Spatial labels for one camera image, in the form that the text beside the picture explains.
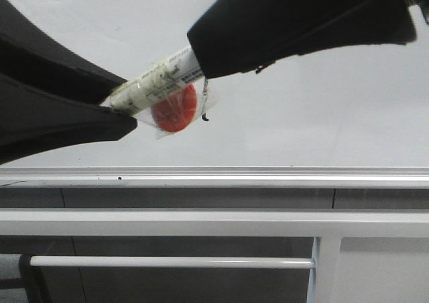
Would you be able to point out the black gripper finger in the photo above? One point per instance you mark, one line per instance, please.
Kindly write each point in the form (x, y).
(50, 96)
(242, 35)

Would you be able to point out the white whiteboard marker pen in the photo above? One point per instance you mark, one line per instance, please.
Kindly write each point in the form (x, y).
(164, 78)

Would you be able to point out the red round magnet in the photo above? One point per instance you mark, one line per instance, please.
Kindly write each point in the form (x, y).
(179, 110)

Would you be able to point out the large white whiteboard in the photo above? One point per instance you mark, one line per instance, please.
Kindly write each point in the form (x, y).
(359, 106)

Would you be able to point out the white round crossbar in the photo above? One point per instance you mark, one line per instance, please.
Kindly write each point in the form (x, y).
(191, 262)

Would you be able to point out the aluminium whiteboard tray rail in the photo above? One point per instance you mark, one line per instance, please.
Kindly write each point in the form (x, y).
(215, 177)

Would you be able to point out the white metal stand frame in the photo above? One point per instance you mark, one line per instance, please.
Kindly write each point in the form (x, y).
(329, 228)

